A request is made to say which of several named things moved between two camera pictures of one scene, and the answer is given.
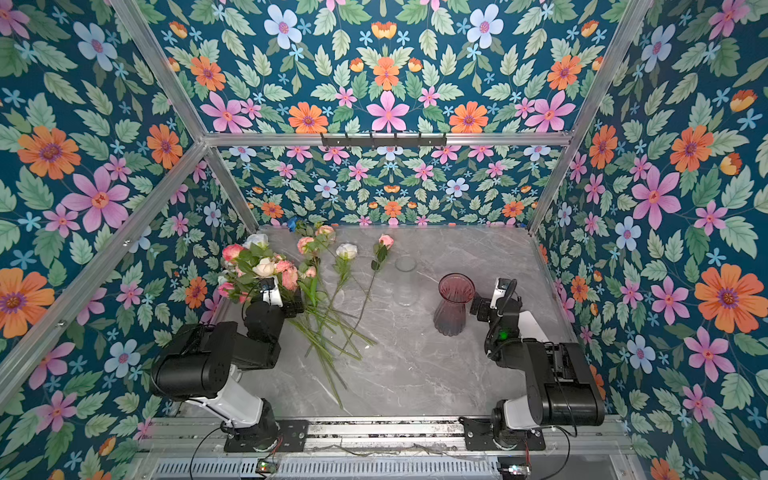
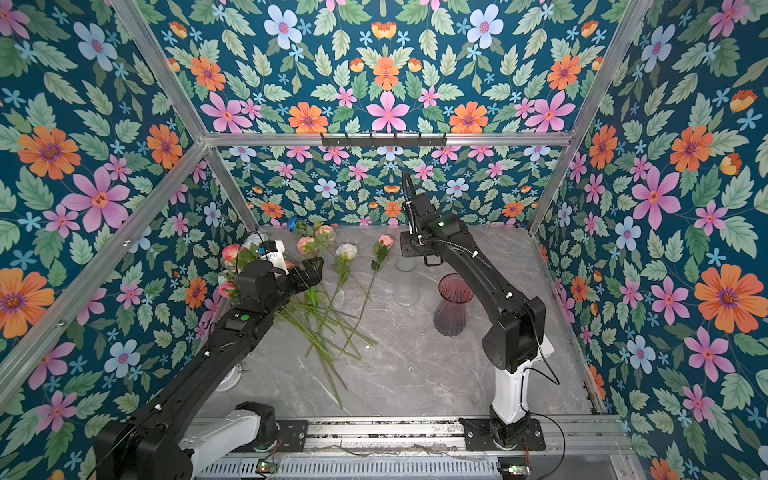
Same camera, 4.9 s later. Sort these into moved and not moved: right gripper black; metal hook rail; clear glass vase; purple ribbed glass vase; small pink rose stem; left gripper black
Moved: left gripper black; right gripper black
Not moved: metal hook rail; purple ribbed glass vase; clear glass vase; small pink rose stem
